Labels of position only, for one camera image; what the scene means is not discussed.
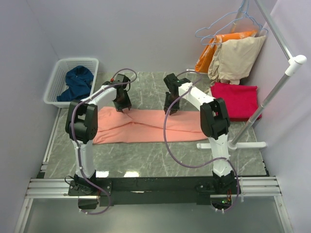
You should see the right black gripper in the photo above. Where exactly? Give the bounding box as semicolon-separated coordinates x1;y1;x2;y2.
163;92;180;116

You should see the pink t-shirt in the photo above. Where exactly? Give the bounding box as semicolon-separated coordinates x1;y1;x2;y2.
93;107;207;144

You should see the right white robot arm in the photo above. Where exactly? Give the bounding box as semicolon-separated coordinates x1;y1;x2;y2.
163;73;236;194

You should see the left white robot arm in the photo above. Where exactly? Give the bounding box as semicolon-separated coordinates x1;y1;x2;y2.
65;74;132;195

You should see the orange hanging garment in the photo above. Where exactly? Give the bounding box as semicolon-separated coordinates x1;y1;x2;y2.
194;30;258;73

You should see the blue t-shirt in basket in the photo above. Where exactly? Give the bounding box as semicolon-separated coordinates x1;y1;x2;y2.
57;66;94;102

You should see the beige hanging garment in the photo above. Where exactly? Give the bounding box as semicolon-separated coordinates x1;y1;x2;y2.
207;36;266;85

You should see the white plastic laundry basket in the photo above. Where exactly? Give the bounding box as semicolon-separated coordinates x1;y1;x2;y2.
44;57;99;108

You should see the red folded t-shirt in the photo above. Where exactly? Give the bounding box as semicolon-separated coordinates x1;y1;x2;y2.
211;83;258;121

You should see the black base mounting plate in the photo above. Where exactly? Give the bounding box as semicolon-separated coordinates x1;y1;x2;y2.
68;176;241;209

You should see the white metal clothes rack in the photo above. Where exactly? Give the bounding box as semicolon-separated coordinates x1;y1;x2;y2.
196;0;302;151

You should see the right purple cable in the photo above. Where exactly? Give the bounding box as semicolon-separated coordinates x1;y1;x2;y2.
163;70;241;212

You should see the purple cable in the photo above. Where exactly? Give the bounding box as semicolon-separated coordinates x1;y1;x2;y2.
163;70;241;212
70;68;138;216

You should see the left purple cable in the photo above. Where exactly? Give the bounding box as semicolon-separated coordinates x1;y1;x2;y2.
70;68;138;216

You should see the blue wire hanger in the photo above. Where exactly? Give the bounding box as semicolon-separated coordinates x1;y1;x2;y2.
200;9;270;46
195;0;263;39

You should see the aluminium rail frame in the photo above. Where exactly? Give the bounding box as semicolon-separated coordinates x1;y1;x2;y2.
14;177;294;233

